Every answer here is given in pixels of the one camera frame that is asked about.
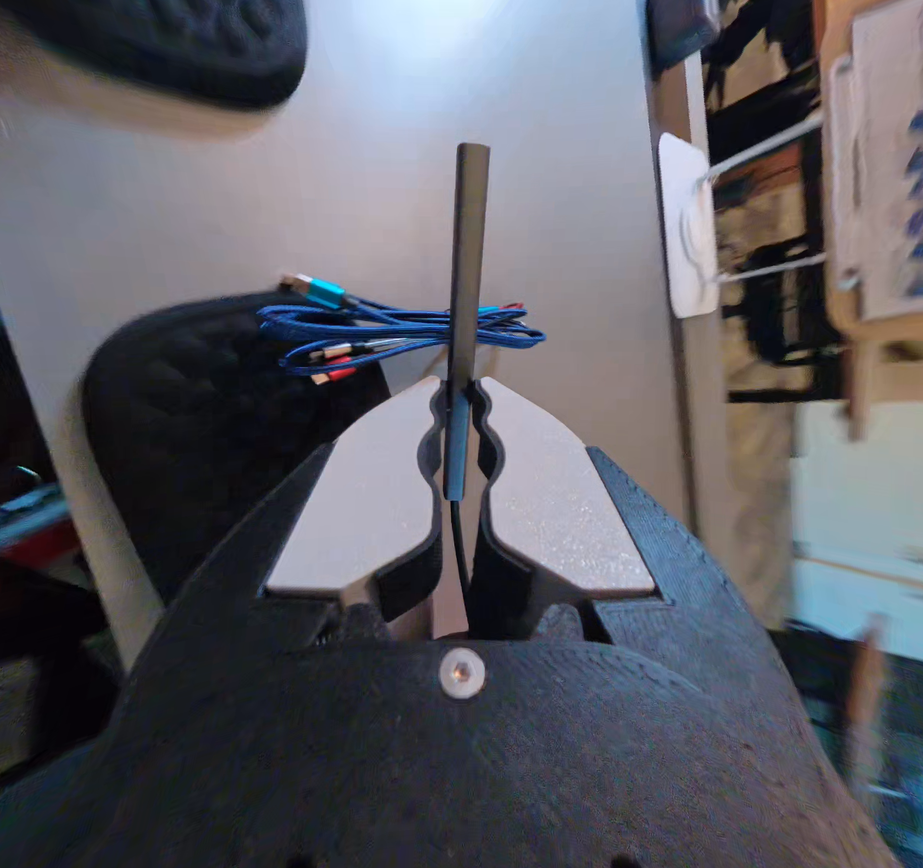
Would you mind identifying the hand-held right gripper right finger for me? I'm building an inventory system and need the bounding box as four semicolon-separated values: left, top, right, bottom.
467;375;657;642

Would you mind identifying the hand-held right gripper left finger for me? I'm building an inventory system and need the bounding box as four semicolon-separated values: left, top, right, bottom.
264;375;449;622

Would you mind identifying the blue braided cable bundle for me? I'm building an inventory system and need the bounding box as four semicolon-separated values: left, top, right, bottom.
257;273;547;387

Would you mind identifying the grey usb hub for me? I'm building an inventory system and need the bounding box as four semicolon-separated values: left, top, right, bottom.
441;143;493;501

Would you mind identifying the black honeycomb wrist pad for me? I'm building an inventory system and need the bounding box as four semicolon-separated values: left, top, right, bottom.
81;291;394;605
0;0;309;113

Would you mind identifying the wooden display board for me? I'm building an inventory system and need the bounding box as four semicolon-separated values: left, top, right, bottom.
811;0;923;350

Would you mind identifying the printed instruction sheet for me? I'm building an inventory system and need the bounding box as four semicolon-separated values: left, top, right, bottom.
829;0;923;324

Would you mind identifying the dark grey case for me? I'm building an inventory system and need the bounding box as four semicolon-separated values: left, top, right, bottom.
644;0;722;75

